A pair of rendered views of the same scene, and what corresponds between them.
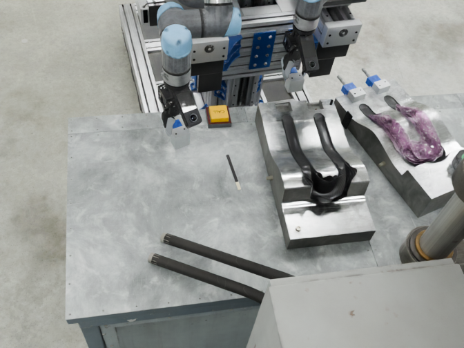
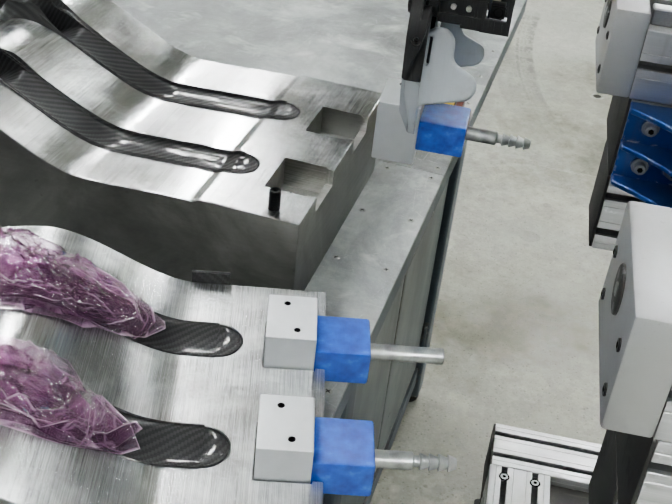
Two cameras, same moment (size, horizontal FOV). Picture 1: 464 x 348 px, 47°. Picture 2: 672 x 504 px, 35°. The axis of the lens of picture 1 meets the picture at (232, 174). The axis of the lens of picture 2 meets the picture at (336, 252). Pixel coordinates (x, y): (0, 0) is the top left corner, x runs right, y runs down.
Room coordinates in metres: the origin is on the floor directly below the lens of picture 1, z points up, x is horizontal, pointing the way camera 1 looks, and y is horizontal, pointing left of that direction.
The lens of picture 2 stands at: (1.70, -0.90, 1.36)
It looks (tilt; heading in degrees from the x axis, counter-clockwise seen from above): 35 degrees down; 120
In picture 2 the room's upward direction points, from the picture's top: 6 degrees clockwise
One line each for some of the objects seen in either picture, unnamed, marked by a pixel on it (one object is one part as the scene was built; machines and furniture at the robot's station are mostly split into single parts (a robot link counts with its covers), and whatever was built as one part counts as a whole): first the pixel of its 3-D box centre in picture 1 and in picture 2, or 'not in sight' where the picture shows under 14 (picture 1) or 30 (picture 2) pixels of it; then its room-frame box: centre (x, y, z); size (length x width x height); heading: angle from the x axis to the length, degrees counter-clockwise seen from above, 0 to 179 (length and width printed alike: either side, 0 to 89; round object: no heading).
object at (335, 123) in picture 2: (282, 110); (335, 141); (1.24, -0.14, 0.87); 0.05 x 0.05 x 0.04; 16
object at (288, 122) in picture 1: (317, 150); (100, 73); (1.05, -0.25, 0.92); 0.35 x 0.16 x 0.09; 16
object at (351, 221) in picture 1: (313, 163); (92, 113); (1.03, -0.25, 0.87); 0.50 x 0.26 x 0.14; 16
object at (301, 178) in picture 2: (313, 108); (298, 196); (1.27, -0.24, 0.87); 0.05 x 0.05 x 0.04; 16
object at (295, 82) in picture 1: (290, 72); (454, 130); (1.36, -0.14, 0.93); 0.13 x 0.05 x 0.05; 22
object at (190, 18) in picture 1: (178, 24); not in sight; (1.13, 0.20, 1.25); 0.11 x 0.11 x 0.08; 17
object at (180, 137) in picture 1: (173, 126); not in sight; (1.05, 0.20, 0.93); 0.13 x 0.05 x 0.05; 34
